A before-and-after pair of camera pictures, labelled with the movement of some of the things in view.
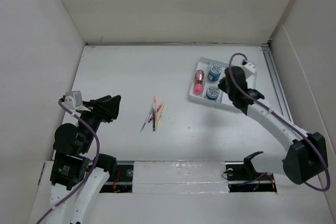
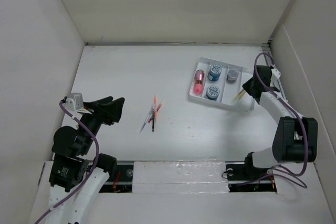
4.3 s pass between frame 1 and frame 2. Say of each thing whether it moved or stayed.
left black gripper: stayed
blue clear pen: stayed
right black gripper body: moved
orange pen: stayed
